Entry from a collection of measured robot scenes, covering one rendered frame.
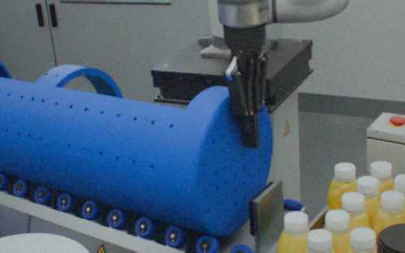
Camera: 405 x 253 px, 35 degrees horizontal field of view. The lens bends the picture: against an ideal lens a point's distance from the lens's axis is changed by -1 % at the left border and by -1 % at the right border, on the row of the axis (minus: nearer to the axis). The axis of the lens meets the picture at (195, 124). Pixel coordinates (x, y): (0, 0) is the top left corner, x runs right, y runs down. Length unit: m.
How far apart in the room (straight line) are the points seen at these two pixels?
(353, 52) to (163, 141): 3.06
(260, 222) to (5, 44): 2.72
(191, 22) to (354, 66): 1.46
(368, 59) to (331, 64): 0.24
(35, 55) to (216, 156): 2.54
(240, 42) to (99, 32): 2.23
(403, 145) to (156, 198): 0.51
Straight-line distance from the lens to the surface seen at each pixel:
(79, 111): 1.33
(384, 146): 1.39
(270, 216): 1.27
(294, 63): 1.88
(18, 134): 1.45
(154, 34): 3.15
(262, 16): 1.14
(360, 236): 1.06
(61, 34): 3.49
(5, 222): 1.66
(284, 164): 2.01
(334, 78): 4.25
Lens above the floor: 1.65
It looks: 22 degrees down
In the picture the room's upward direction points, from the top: 5 degrees counter-clockwise
